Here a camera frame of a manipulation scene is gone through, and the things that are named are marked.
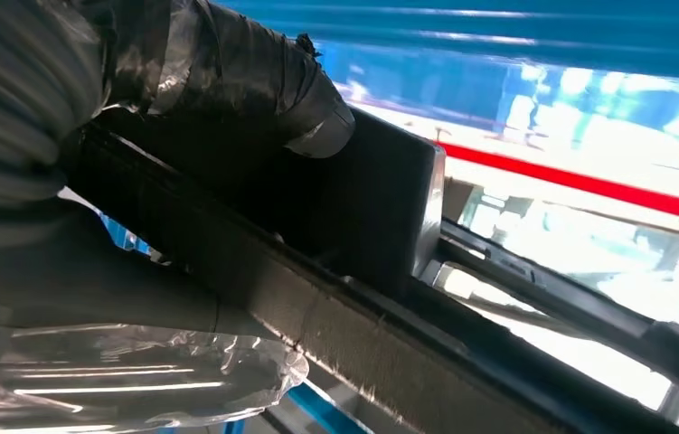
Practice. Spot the blue metal shelf rack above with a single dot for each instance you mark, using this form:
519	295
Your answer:
495	24

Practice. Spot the white car with red stripe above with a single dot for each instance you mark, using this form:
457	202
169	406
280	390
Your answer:
614	190

